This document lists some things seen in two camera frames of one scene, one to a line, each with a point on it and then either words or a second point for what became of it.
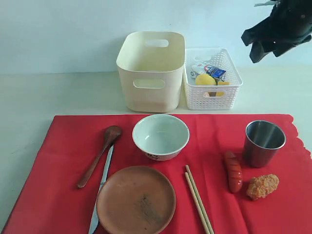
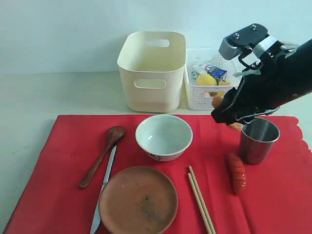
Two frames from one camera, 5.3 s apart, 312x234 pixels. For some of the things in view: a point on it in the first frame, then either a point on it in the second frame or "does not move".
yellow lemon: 205,79 does not move
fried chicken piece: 259,186 → 236,126
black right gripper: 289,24 → 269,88
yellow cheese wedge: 220,93 does not move
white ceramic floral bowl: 162,137 does not move
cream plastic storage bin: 151,64 does not move
